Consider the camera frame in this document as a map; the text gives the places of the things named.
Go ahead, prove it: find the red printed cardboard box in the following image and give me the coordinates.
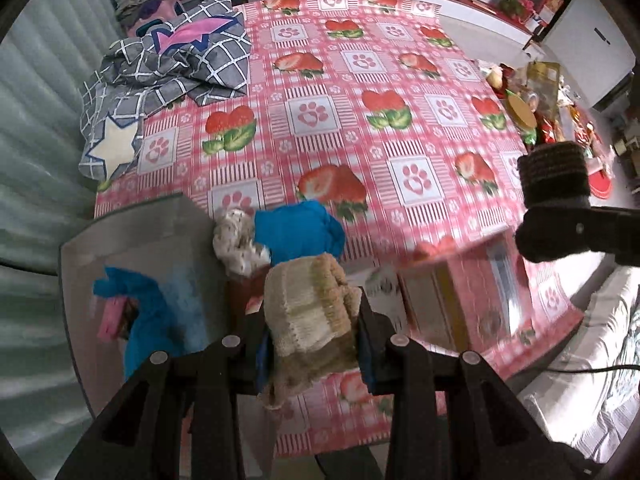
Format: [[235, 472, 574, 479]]
[[226, 231, 536, 356]]

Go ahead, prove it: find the pink strawberry paw tablecloth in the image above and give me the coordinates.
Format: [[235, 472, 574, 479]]
[[96, 0, 582, 456]]

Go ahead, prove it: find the white patterned soft cloth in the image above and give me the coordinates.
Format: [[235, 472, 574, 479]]
[[212, 208, 271, 278]]

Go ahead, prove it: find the blue soft cloth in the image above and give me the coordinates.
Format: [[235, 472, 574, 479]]
[[254, 200, 346, 266]]

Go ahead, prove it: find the black cable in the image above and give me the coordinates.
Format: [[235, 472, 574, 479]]
[[541, 363, 640, 376]]

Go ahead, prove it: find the dark knitted roll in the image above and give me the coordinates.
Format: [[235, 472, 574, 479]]
[[518, 142, 590, 208]]

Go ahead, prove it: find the pink rectangular sponge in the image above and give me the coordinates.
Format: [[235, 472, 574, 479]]
[[98, 296, 129, 342]]

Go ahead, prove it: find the grey storage box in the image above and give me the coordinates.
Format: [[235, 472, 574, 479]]
[[58, 194, 274, 479]]

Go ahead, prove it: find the blue cloth in box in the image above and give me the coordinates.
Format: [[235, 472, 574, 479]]
[[92, 266, 210, 378]]

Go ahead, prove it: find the grey plaid star blanket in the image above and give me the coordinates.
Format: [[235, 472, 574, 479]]
[[78, 0, 252, 183]]

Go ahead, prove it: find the white sofa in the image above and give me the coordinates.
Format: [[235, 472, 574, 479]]
[[518, 266, 639, 463]]

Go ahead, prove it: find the beige knitted cloth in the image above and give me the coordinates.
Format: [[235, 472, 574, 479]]
[[260, 252, 362, 410]]

